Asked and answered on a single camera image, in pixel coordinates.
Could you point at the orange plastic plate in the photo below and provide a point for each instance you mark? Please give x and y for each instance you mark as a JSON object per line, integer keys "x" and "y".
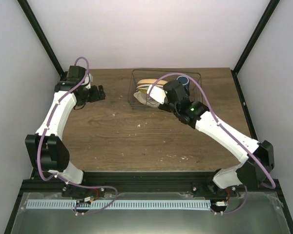
{"x": 150, "y": 81}

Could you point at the light blue slotted cable duct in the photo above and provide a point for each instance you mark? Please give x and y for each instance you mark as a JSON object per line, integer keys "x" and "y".
{"x": 120, "y": 204}

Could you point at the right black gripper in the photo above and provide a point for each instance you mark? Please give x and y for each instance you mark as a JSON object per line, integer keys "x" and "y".
{"x": 159, "y": 107}

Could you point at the yellow patterned plate underneath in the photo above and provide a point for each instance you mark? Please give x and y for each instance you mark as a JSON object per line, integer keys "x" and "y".
{"x": 142, "y": 90}

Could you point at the blue enamel mug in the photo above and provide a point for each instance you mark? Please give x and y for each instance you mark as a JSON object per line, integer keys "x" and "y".
{"x": 185, "y": 82}

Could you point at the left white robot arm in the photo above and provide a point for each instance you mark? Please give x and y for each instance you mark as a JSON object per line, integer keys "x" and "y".
{"x": 45, "y": 147}

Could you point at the white blue striped plate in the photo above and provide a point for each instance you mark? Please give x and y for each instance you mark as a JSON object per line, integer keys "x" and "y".
{"x": 143, "y": 86}

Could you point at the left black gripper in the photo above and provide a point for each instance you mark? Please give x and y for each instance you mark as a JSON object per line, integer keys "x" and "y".
{"x": 94, "y": 96}

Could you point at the black aluminium frame rail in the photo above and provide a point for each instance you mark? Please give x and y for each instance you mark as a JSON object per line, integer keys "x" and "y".
{"x": 194, "y": 183}

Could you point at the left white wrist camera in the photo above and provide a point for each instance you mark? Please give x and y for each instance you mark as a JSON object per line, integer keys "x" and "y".
{"x": 88, "y": 80}

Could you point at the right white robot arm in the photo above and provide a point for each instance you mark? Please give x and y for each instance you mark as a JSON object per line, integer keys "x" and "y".
{"x": 255, "y": 158}

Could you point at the dark wire dish rack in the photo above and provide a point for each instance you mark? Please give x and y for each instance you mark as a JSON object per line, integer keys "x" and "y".
{"x": 162, "y": 74}

